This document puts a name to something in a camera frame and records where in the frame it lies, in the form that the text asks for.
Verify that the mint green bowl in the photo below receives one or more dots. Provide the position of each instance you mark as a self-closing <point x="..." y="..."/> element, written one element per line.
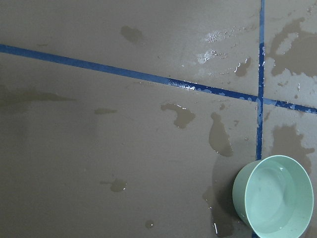
<point x="274" y="197"/>

